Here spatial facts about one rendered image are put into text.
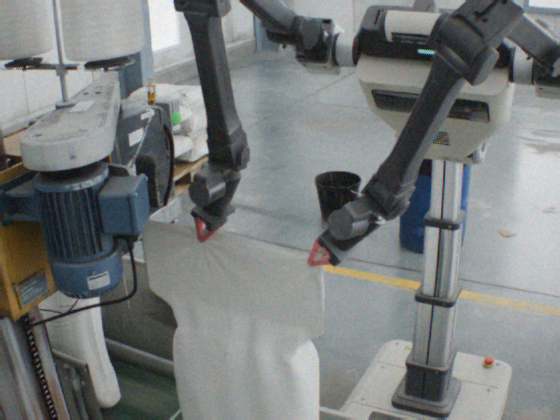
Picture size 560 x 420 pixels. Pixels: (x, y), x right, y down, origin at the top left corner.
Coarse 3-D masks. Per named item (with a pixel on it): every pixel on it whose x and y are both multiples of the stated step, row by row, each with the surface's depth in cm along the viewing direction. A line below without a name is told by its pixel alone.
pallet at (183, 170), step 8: (200, 160) 486; (176, 168) 473; (184, 168) 472; (192, 168) 474; (200, 168) 484; (176, 176) 458; (184, 176) 477; (192, 176) 477; (184, 184) 476; (176, 192) 463
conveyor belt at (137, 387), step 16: (128, 368) 216; (128, 384) 208; (144, 384) 208; (160, 384) 208; (128, 400) 200; (144, 400) 200; (160, 400) 200; (176, 400) 200; (112, 416) 192; (128, 416) 192; (144, 416) 192; (160, 416) 192; (176, 416) 192
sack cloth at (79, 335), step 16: (48, 304) 180; (64, 304) 178; (80, 304) 181; (64, 320) 181; (80, 320) 183; (96, 320) 190; (64, 336) 183; (80, 336) 185; (96, 336) 190; (64, 352) 185; (80, 352) 186; (96, 352) 191; (96, 368) 192; (112, 368) 201; (96, 384) 192; (112, 384) 200; (112, 400) 197
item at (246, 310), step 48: (144, 240) 162; (192, 240) 154; (240, 240) 147; (192, 288) 160; (240, 288) 152; (288, 288) 145; (192, 336) 160; (240, 336) 154; (288, 336) 149; (192, 384) 165; (240, 384) 156; (288, 384) 151
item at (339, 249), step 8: (328, 232) 133; (320, 240) 130; (328, 240) 131; (336, 240) 131; (344, 240) 130; (352, 240) 130; (360, 240) 130; (328, 248) 130; (336, 248) 131; (344, 248) 132; (352, 248) 135; (336, 256) 130; (344, 256) 131
